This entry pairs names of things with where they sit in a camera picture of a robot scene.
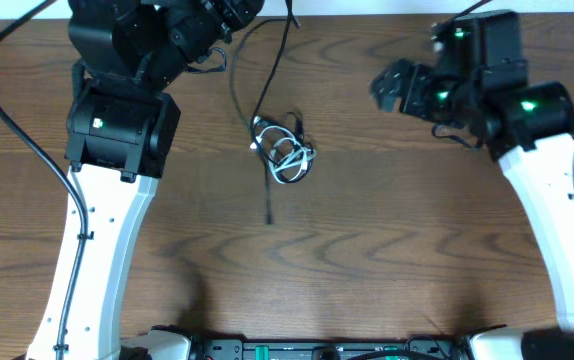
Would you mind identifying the thin black usb cable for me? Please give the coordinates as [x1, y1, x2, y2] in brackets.
[229, 0, 306, 226]

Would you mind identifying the white usb cable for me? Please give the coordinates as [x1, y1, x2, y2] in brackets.
[249, 116, 317, 185]

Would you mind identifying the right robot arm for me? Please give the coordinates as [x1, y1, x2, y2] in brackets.
[370, 9, 574, 359]

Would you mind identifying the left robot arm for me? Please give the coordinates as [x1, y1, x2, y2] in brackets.
[26, 0, 263, 359]

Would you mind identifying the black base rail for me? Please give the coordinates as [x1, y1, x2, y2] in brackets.
[165, 336, 470, 360]

